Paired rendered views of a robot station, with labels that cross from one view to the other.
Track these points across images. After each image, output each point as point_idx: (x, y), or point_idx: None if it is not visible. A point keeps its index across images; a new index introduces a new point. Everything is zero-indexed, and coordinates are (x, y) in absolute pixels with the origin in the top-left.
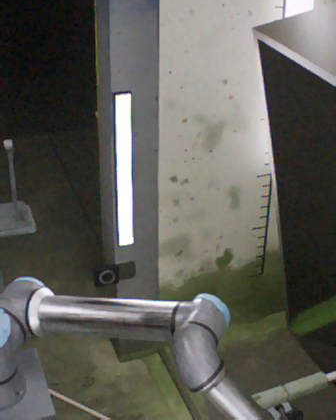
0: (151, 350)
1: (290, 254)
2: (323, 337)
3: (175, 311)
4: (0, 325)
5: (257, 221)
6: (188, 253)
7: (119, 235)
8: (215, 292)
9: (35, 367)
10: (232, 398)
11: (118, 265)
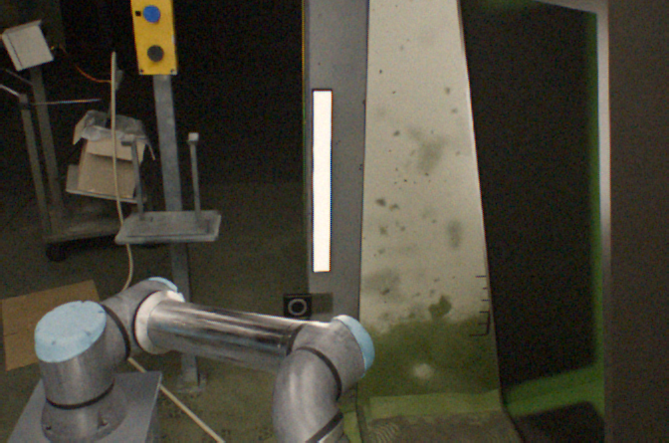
0: (347, 406)
1: (503, 300)
2: (548, 425)
3: (297, 332)
4: (86, 326)
5: (482, 268)
6: (396, 294)
7: (314, 259)
8: (428, 347)
9: (148, 394)
10: None
11: (313, 295)
